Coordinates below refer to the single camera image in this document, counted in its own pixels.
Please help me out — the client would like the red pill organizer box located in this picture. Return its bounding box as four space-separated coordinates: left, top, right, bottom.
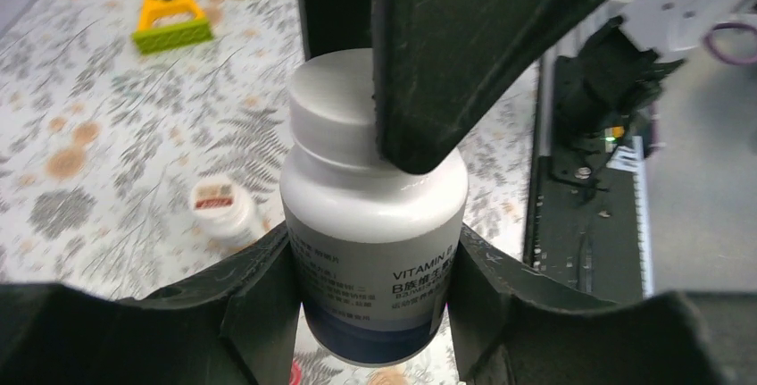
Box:
288 361 302 385

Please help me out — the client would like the white slotted cable duct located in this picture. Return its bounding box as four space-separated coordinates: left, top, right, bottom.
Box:
608 135 654 297

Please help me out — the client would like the yellow green plastic tool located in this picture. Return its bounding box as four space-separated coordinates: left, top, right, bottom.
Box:
131 0 214 55

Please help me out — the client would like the white orange pill bottle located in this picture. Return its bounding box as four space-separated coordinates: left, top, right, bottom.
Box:
188 174 267 250

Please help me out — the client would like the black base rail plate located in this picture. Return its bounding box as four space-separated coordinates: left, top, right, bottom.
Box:
522 55 650 304

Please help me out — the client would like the floral patterned table mat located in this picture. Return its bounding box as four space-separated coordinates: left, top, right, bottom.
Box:
0 0 539 385

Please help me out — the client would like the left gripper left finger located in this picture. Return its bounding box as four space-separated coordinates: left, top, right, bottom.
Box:
1 224 300 384

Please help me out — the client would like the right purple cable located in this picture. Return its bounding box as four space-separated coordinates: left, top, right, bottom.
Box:
702 21 757 67

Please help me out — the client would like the white dark pill bottle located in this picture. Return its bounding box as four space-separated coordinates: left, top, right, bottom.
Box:
279 48 469 366

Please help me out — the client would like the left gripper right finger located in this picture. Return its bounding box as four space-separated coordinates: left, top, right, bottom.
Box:
448 227 756 384

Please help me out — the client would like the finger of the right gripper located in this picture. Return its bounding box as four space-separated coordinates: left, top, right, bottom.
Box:
298 0 605 175

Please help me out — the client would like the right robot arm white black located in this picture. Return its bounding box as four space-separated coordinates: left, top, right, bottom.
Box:
298 0 744 174

